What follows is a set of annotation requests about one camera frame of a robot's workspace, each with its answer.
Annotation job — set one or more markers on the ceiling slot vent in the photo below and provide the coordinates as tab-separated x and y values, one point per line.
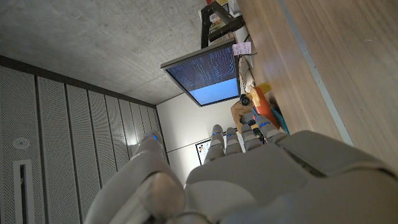
23	193

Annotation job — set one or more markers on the black computer monitor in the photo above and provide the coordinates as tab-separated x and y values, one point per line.
208	74

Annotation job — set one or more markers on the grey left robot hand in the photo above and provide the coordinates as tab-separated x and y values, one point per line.
264	186

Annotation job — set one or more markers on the colourful toy airplane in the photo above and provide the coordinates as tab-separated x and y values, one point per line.
261	102

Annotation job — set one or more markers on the pink sticky note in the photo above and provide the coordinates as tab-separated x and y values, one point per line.
242	48

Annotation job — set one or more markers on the round ceiling sensor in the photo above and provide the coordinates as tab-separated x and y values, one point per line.
21	143

